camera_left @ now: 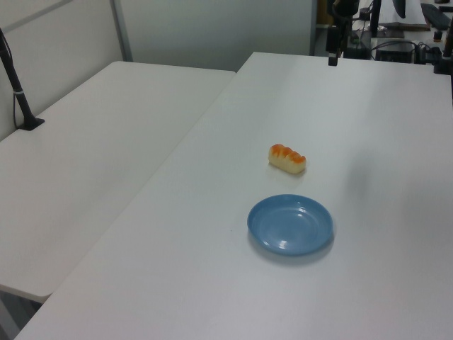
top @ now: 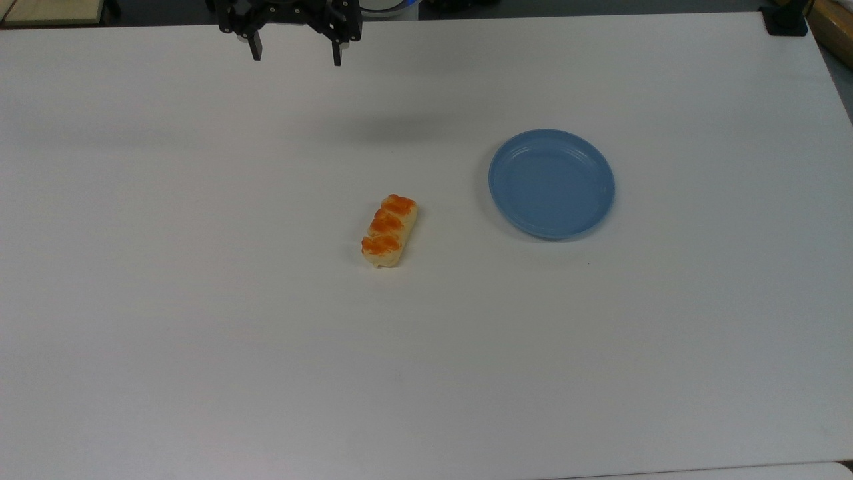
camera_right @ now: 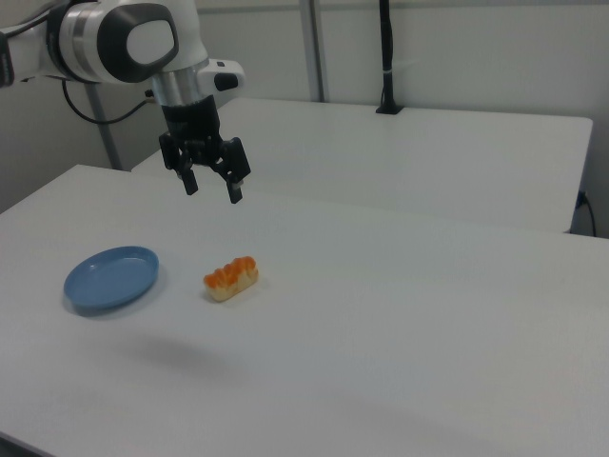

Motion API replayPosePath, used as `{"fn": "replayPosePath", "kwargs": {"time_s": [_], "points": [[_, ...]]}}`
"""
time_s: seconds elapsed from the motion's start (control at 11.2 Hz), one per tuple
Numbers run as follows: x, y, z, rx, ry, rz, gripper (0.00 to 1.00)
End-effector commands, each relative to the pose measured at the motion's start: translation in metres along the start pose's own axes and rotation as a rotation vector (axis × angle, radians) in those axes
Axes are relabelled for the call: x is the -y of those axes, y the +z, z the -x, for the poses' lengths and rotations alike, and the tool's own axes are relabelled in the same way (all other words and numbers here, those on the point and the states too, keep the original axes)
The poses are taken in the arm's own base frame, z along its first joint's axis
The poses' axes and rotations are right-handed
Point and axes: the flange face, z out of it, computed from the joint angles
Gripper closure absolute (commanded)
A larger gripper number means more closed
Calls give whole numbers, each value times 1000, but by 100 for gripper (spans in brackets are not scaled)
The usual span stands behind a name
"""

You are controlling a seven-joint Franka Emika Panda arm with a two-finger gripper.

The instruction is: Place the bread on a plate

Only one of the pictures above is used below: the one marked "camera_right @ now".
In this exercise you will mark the orange glazed bread loaf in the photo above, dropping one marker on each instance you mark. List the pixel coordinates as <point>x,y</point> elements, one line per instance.
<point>231,278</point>

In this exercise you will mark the black camera pole with clamp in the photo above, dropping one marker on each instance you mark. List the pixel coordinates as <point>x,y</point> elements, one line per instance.
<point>388,57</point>

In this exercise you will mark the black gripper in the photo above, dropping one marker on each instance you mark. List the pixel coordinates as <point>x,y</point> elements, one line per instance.
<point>192,125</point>

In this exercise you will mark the blue oval plate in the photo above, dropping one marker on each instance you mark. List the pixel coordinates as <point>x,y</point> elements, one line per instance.
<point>111,280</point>

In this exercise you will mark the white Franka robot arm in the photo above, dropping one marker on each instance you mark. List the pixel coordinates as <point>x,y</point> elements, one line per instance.
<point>119,43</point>

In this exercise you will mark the grey aluminium frame post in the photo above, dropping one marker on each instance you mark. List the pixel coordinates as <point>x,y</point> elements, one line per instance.
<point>317,47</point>
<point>102,128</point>

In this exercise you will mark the white table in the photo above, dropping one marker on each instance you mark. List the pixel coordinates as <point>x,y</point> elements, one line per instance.
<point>409,157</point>

